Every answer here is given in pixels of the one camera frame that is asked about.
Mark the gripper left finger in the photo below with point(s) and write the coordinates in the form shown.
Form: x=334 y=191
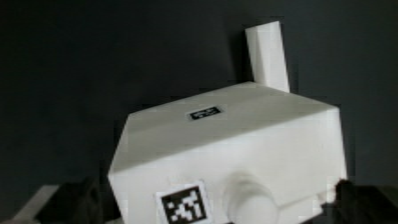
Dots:
x=73 y=207

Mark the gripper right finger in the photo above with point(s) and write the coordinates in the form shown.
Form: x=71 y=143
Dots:
x=366 y=204

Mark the small white tagged box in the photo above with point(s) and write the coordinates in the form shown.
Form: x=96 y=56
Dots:
x=230 y=159

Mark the white U-shaped fence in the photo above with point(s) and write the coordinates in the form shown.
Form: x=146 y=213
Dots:
x=267 y=55

